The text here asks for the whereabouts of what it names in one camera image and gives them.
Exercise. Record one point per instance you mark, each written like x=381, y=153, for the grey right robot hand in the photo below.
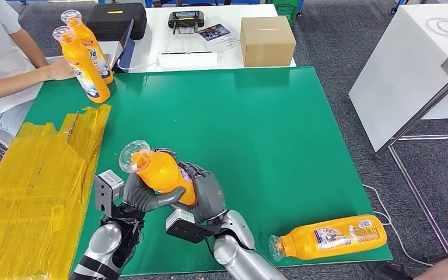
x=210, y=197

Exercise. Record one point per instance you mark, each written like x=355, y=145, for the person's right hand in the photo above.
x=59, y=69

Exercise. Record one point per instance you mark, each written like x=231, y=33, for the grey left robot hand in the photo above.
x=143, y=201

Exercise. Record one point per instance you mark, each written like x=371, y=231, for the orange detergent bottle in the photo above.
x=79, y=58
x=162, y=174
x=305, y=243
x=100, y=65

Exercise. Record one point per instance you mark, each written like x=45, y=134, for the black zip case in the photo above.
x=112, y=25

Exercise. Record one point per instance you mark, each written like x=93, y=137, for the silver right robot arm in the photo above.
x=235, y=259

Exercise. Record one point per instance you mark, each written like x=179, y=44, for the person's left forearm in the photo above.
x=30, y=50

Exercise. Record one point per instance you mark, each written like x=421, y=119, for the tablet with blue cover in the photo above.
x=128, y=54

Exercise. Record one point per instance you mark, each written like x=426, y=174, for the green work table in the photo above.
x=247, y=116

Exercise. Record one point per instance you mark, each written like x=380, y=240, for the white desk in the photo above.
x=158, y=38

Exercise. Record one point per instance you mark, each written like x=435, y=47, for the yellow taped cardboard sheet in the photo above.
x=23, y=193

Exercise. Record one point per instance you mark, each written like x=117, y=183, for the flat white box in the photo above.
x=188, y=61

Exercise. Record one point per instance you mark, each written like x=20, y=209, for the black remote controller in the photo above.
x=186, y=19

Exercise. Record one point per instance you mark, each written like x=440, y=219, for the printed booklet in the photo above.
x=218, y=36

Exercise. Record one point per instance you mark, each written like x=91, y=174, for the brown cardboard box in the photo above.
x=268, y=43

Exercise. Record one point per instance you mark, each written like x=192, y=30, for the green plastic crate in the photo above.
x=289, y=11

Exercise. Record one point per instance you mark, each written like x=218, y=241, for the large white table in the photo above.
x=401, y=77

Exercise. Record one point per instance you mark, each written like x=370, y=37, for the blue metal rack leg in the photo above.
x=400, y=4

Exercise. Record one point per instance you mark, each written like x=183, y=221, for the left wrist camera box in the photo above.
x=108, y=189

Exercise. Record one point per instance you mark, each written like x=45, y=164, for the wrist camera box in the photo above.
x=181, y=224
x=108, y=189

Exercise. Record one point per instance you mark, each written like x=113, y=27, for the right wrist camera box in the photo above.
x=181, y=224

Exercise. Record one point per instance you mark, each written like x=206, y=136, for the blue metal rack frame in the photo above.
x=148, y=3

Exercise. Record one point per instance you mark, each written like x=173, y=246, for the grey metal table frame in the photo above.
x=417, y=118

